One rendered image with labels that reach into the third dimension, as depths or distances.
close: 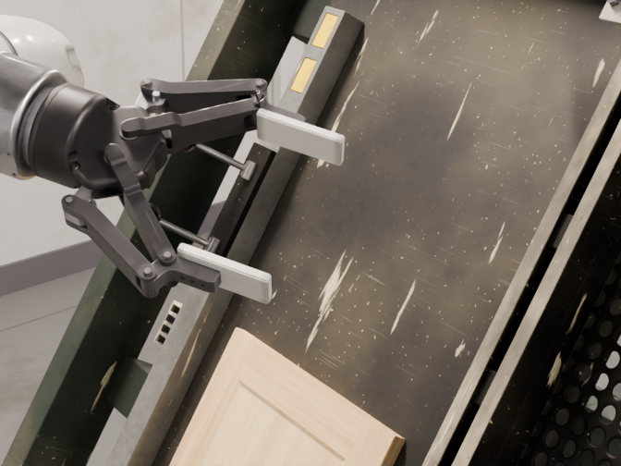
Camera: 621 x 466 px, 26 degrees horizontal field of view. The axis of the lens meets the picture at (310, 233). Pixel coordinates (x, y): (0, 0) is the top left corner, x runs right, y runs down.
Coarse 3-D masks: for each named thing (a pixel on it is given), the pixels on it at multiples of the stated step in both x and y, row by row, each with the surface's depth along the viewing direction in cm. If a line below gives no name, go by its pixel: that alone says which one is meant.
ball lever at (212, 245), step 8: (152, 208) 188; (160, 216) 189; (160, 224) 190; (168, 224) 190; (176, 232) 190; (184, 232) 190; (192, 240) 191; (200, 240) 190; (208, 240) 191; (216, 240) 190; (208, 248) 190; (216, 248) 190
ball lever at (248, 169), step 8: (192, 144) 188; (200, 144) 189; (184, 152) 189; (208, 152) 189; (216, 152) 190; (224, 160) 190; (232, 160) 190; (240, 168) 190; (248, 168) 190; (256, 168) 190; (248, 176) 190
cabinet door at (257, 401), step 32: (224, 352) 186; (256, 352) 181; (224, 384) 184; (256, 384) 179; (288, 384) 174; (320, 384) 170; (224, 416) 182; (256, 416) 177; (288, 416) 172; (320, 416) 168; (352, 416) 163; (192, 448) 184; (224, 448) 180; (256, 448) 175; (288, 448) 170; (320, 448) 166; (352, 448) 162; (384, 448) 158
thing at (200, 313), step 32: (352, 32) 191; (320, 64) 189; (288, 96) 192; (320, 96) 191; (288, 160) 191; (256, 224) 191; (192, 288) 193; (224, 288) 191; (192, 320) 191; (160, 352) 194; (192, 352) 191; (160, 384) 191; (128, 416) 194; (160, 416) 192; (128, 448) 192
